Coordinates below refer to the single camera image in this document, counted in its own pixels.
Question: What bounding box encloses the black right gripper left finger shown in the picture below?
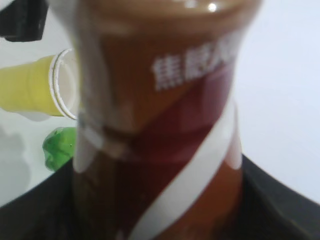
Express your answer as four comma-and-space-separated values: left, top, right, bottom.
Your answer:
0, 161, 75, 240

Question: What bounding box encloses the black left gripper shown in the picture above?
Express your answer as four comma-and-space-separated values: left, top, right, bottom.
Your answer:
0, 0, 48, 42

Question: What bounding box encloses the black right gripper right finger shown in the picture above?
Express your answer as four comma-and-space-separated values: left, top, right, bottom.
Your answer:
239, 156, 320, 240

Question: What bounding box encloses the brown coffee drink bottle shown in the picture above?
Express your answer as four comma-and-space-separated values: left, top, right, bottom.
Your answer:
73, 0, 261, 240

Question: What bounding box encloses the yellow paper cup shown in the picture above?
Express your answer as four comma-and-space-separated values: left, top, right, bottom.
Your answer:
0, 48, 80, 120

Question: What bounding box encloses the green soda bottle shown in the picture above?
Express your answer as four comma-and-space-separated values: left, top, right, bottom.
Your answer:
42, 127, 77, 172

